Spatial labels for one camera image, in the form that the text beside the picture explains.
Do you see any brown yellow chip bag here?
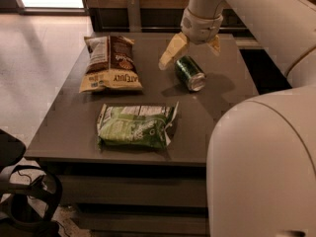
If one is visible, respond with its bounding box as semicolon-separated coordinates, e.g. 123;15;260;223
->
79;36;142;93

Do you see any green chip bag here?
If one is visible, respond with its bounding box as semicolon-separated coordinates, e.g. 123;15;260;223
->
97;104;179;149

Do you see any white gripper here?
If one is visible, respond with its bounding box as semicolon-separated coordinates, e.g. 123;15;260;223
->
158;8;223;70

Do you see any grey drawer cabinet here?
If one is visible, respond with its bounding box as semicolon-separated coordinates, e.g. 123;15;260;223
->
26;34;257;237

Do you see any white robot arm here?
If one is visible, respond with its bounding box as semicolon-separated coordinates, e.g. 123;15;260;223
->
181;0;316;237

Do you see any lower grey drawer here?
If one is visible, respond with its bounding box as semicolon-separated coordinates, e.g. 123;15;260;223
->
72;212;209;236

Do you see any green soda can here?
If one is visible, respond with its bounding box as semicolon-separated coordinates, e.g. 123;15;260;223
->
175;55;206;92

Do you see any left metal wall bracket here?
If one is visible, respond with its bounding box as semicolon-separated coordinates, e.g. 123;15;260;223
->
126;0;142;33

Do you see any upper grey drawer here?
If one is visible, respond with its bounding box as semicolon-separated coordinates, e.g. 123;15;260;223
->
59;175;206;207

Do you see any grey drawer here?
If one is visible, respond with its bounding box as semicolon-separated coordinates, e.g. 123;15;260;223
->
72;212;209;236
59;175;206;207

